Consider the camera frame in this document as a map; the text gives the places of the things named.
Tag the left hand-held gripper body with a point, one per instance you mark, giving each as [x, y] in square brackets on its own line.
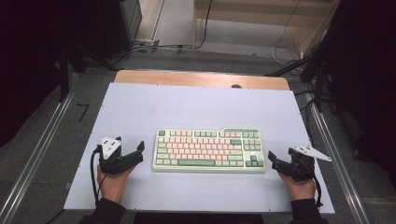
[109, 163]

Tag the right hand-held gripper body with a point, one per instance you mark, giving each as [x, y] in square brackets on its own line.
[299, 169]

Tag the green and pink keyboard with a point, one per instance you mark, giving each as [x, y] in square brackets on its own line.
[208, 151]

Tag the person's right hand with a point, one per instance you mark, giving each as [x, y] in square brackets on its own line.
[300, 189]

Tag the person's left hand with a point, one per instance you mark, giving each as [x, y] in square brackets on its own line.
[113, 186]

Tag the white table cover board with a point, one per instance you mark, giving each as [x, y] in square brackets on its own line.
[186, 105]

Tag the black metal stand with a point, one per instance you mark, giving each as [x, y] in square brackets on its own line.
[320, 84]
[64, 74]

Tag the dark round table grommet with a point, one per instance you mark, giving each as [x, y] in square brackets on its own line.
[236, 86]

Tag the wooden table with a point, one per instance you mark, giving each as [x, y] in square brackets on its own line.
[186, 78]

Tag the grey power strip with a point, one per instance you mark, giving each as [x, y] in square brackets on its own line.
[146, 42]

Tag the dark curtain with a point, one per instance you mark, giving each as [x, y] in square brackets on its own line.
[367, 77]
[28, 62]

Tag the black cabinet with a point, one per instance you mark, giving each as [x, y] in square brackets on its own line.
[118, 25]

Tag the light wooden shelf unit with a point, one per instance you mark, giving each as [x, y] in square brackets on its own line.
[249, 15]

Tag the aluminium floor rail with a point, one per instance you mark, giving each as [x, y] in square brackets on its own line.
[339, 168]
[37, 155]

